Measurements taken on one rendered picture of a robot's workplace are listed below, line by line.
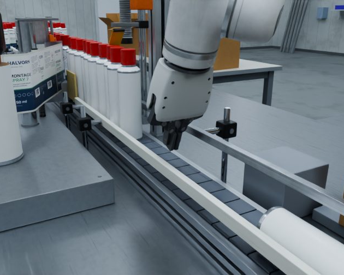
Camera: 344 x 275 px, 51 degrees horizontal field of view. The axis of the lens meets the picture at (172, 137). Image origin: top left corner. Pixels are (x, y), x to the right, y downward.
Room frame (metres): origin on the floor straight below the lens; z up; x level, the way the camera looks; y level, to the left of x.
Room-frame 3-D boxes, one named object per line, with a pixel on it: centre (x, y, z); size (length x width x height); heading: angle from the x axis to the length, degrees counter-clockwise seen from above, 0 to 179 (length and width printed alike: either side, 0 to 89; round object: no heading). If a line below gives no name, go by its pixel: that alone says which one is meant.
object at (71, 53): (1.16, 0.30, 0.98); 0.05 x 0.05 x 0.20
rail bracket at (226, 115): (0.63, -0.08, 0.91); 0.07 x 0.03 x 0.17; 119
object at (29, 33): (1.21, 0.42, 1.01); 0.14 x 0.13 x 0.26; 29
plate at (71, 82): (1.13, 0.32, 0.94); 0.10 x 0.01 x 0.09; 29
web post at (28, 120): (0.91, 0.37, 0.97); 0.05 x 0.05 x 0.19
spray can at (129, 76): (0.80, 0.09, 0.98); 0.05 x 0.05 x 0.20
